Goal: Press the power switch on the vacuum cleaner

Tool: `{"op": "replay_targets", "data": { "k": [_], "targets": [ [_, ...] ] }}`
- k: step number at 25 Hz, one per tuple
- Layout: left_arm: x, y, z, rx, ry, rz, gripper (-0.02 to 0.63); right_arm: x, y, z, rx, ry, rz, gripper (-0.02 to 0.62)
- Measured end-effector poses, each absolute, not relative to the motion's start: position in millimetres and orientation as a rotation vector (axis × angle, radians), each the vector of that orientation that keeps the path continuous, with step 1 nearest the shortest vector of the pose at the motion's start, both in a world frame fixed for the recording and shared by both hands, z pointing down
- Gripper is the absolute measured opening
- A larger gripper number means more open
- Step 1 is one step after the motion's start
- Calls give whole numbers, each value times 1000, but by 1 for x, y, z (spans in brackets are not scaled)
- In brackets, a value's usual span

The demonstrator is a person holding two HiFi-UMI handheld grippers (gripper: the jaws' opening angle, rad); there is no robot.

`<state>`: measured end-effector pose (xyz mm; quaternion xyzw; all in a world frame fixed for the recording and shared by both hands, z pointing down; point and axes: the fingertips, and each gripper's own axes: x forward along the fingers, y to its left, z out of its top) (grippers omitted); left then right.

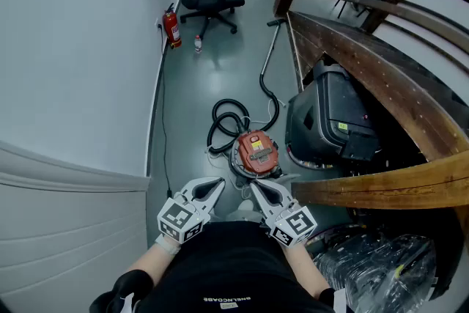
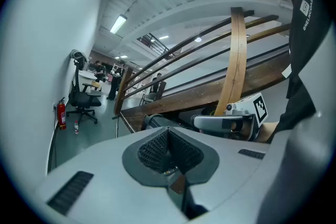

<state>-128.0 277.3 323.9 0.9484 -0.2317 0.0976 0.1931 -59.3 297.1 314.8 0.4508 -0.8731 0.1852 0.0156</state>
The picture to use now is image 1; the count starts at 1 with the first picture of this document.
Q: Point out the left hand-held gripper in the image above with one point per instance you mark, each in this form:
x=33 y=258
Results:
x=179 y=220

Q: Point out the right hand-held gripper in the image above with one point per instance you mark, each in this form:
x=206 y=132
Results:
x=293 y=225

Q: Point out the red vacuum cleaner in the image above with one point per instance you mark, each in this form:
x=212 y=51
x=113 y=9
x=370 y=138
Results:
x=256 y=152

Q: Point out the person's right forearm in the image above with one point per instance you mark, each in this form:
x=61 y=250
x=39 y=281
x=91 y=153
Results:
x=306 y=267

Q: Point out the person's left forearm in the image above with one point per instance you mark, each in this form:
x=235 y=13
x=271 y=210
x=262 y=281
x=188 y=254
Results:
x=150 y=264

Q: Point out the thin silver metal rod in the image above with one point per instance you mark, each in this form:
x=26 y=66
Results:
x=272 y=44

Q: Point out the person's grey trousers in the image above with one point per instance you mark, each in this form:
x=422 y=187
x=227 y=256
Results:
x=243 y=212

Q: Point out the white wristband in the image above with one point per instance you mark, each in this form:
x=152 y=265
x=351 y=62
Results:
x=166 y=245

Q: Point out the person's black shirt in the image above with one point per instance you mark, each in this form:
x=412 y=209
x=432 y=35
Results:
x=234 y=267

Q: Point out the black floor cleaning machine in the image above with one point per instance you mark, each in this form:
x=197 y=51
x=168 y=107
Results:
x=329 y=113

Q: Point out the plastic wrapped equipment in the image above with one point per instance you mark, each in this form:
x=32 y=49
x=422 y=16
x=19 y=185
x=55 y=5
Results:
x=377 y=275

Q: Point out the clear water bottle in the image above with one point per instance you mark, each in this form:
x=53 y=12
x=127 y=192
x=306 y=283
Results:
x=198 y=44

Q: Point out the red fire extinguisher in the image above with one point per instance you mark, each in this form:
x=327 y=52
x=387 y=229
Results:
x=171 y=27

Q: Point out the wooden staircase railing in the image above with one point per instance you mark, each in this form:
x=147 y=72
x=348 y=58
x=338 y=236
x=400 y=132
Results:
x=366 y=58

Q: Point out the dark metal frame chair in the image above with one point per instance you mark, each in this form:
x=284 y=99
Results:
x=357 y=0

